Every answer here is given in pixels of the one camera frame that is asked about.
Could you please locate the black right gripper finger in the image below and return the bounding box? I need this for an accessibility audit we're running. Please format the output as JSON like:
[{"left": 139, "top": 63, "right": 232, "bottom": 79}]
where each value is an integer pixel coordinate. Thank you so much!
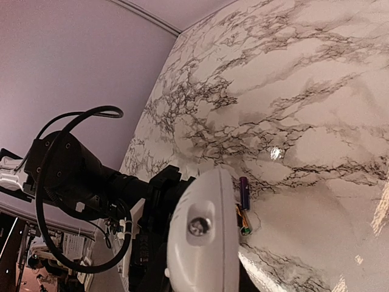
[{"left": 238, "top": 251, "right": 269, "bottom": 292}]

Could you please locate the white remote control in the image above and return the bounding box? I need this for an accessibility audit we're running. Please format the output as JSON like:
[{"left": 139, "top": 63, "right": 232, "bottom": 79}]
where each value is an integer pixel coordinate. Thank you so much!
[{"left": 165, "top": 168, "right": 239, "bottom": 291}]

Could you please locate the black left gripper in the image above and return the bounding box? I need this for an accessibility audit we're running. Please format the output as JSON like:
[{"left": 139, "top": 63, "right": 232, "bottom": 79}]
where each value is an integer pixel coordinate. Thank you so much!
[{"left": 25, "top": 131, "right": 191, "bottom": 291}]

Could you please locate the purple AAA battery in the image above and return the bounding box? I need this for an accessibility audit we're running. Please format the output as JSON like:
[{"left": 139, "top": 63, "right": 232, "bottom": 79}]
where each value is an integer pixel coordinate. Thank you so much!
[{"left": 239, "top": 176, "right": 250, "bottom": 210}]

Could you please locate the gold AAA battery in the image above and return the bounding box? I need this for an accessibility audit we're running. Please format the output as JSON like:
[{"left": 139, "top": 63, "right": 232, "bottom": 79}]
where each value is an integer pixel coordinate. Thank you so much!
[{"left": 235, "top": 204, "right": 252, "bottom": 236}]

